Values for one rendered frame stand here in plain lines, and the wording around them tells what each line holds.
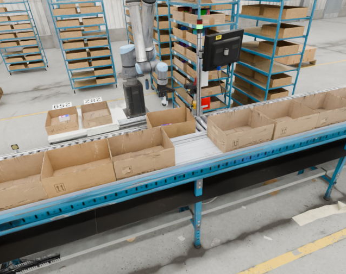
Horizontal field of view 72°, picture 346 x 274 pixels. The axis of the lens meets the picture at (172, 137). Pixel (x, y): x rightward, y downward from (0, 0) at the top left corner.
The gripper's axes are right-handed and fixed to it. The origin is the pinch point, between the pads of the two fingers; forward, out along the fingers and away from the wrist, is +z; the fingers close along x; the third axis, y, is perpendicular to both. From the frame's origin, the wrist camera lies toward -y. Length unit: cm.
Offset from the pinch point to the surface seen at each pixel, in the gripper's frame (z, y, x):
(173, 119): 18.9, -7.1, 2.1
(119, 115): 29, 40, -39
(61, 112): 27, 99, -62
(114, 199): 8, 61, 88
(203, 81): -9.0, -43.9, -11.1
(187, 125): 7.9, -9.7, 30.1
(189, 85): -7.7, -28.1, -10.7
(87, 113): 30, 73, -57
